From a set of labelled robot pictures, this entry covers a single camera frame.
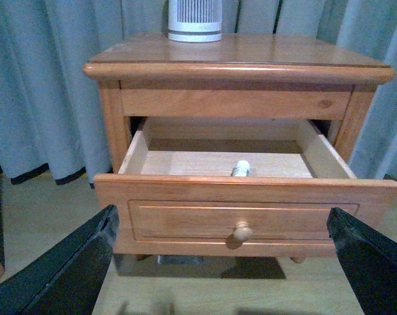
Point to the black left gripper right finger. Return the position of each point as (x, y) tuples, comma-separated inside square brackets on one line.
[(368, 259)]

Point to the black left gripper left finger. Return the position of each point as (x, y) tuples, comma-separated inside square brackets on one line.
[(66, 279)]

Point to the wooden drawer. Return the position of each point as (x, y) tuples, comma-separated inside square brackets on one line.
[(176, 196)]

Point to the white medicine bottle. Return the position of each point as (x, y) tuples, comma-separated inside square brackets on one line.
[(241, 169)]

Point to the floor power socket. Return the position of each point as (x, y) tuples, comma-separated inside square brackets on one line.
[(179, 259)]

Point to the grey curtain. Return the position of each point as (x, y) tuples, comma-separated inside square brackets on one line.
[(50, 112)]

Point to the wooden nightstand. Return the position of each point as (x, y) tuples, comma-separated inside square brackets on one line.
[(241, 76)]

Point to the white cylindrical air purifier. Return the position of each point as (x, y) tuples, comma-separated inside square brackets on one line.
[(195, 21)]

